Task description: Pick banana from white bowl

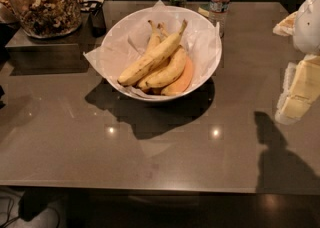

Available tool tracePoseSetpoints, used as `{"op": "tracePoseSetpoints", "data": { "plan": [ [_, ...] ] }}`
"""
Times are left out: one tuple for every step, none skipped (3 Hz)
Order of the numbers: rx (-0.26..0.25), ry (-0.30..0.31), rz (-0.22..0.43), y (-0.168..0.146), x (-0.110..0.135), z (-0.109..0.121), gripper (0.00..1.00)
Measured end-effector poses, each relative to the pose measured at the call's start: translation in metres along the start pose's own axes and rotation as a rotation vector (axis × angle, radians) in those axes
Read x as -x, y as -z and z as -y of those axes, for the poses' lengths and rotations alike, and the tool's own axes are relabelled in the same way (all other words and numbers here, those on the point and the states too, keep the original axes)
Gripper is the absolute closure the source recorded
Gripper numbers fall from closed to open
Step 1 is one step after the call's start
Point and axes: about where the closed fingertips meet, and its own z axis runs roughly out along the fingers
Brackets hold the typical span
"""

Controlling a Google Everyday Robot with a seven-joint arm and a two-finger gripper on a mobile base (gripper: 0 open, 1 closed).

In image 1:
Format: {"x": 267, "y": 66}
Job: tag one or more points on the rear yellow banana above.
{"x": 158, "y": 33}

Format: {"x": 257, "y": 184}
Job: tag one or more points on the dark metal box stand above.
{"x": 52, "y": 56}

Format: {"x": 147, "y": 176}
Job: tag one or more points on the white paper liner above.
{"x": 115, "y": 57}

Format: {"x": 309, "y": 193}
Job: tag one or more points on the white bowl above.
{"x": 206, "y": 68}

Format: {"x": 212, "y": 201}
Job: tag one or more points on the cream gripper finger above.
{"x": 286, "y": 26}
{"x": 301, "y": 88}

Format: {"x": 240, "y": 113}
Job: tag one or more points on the black scoop utensil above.
{"x": 96, "y": 16}

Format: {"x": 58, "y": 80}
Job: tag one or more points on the glass jar of nuts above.
{"x": 44, "y": 19}

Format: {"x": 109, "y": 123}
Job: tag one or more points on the long top yellow banana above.
{"x": 149, "y": 61}

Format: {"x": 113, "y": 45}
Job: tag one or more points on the orange-tinted right banana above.
{"x": 182, "y": 83}

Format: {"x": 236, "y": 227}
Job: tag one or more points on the middle yellow banana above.
{"x": 166, "y": 73}

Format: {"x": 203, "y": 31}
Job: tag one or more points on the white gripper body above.
{"x": 308, "y": 27}

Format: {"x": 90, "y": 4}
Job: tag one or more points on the clear plastic water bottle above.
{"x": 218, "y": 10}

